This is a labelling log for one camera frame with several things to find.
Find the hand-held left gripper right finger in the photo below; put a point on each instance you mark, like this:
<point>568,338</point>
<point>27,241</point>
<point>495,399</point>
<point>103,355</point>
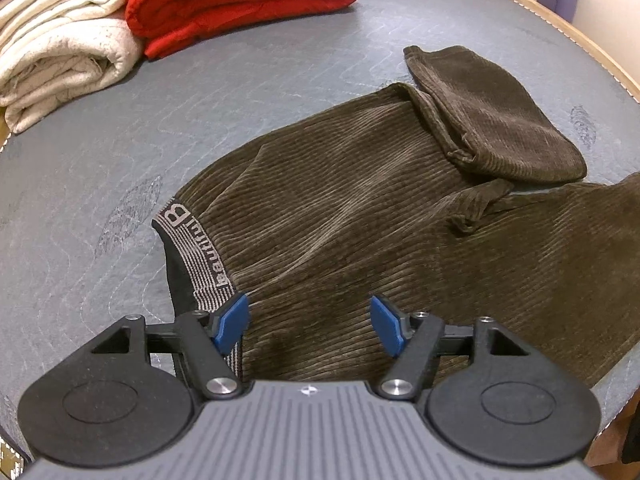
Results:
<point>387,325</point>

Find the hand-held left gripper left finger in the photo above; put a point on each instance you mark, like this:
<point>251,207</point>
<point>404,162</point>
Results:
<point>233,321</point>

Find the grey quilted mattress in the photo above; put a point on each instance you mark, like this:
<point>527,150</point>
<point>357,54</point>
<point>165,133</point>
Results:
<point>250,105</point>

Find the folded red blanket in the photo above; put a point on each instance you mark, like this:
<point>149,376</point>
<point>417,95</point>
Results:
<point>235,0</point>

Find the folded cream blanket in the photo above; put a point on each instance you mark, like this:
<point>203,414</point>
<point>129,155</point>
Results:
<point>60,45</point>

